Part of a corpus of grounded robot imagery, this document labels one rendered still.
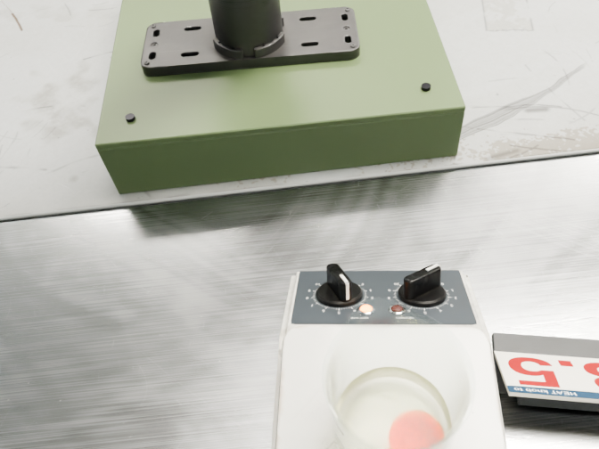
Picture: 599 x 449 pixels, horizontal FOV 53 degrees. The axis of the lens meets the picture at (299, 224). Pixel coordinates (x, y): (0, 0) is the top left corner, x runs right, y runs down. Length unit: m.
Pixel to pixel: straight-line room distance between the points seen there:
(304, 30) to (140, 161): 0.19
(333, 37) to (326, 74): 0.04
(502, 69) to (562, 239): 0.21
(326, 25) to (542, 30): 0.24
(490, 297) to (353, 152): 0.17
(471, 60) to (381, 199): 0.21
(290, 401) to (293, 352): 0.03
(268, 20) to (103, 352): 0.31
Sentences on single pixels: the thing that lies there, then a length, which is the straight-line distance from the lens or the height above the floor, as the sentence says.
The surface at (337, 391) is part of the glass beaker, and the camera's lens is 0.31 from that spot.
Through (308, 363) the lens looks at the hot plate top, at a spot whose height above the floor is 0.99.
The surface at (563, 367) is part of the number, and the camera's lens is 0.45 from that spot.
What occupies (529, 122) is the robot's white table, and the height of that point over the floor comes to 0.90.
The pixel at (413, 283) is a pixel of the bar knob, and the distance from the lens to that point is 0.40.
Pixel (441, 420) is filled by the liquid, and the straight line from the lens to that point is 0.32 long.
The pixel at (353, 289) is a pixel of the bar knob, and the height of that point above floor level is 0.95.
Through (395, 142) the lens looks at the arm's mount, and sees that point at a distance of 0.54.
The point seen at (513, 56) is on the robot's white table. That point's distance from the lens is 0.68.
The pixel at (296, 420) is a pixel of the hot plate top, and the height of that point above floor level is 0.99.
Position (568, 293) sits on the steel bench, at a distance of 0.50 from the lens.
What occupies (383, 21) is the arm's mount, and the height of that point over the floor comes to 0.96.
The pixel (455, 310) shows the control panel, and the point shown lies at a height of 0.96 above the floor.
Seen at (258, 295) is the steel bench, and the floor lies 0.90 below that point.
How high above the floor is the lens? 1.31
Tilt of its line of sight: 53 degrees down
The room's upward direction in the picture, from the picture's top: 8 degrees counter-clockwise
